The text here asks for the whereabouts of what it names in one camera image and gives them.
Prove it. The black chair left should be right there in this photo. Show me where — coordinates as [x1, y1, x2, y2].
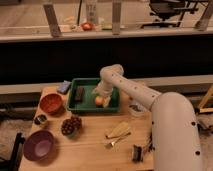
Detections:
[0, 133, 25, 171]

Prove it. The orange apple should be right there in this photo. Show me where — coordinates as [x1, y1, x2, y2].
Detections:
[95, 96, 104, 107]

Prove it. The office chair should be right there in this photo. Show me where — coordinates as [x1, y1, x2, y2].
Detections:
[141, 0, 198, 28]

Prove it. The red apple on shelf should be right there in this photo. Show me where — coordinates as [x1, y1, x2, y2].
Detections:
[81, 22, 94, 31]

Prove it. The clear cup with blue cloth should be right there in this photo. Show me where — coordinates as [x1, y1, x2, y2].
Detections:
[129, 103, 146, 117]

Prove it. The bunch of dark grapes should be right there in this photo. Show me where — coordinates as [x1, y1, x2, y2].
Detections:
[61, 116, 82, 136]

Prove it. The green plastic tray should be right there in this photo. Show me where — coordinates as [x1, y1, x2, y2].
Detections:
[67, 78, 120, 114]

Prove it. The orange bowl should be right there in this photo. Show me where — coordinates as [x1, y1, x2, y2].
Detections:
[39, 93, 63, 114]

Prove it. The dark brown block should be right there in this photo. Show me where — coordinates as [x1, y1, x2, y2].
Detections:
[75, 86, 84, 101]

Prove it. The purple bowl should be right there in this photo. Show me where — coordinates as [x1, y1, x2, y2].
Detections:
[23, 130, 54, 161]

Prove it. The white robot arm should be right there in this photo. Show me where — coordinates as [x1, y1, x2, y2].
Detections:
[95, 64, 203, 171]

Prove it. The blue sponge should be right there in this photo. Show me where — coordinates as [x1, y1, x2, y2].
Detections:
[57, 81, 71, 94]

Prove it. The small dark round tin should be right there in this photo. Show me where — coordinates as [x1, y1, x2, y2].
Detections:
[34, 114, 47, 127]

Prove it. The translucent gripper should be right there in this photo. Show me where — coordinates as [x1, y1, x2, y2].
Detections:
[100, 96, 111, 108]

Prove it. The metal fork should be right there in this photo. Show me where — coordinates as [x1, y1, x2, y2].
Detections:
[105, 132, 131, 149]

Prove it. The black pen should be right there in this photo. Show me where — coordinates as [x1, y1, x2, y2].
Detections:
[147, 133, 153, 152]

